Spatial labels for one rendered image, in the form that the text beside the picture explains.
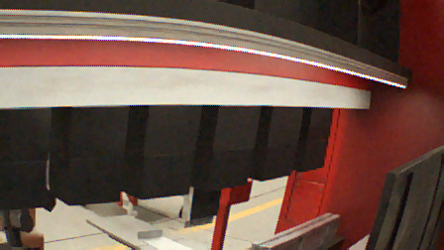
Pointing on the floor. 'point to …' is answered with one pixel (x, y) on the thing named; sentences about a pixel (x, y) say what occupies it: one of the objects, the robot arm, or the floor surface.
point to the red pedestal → (228, 211)
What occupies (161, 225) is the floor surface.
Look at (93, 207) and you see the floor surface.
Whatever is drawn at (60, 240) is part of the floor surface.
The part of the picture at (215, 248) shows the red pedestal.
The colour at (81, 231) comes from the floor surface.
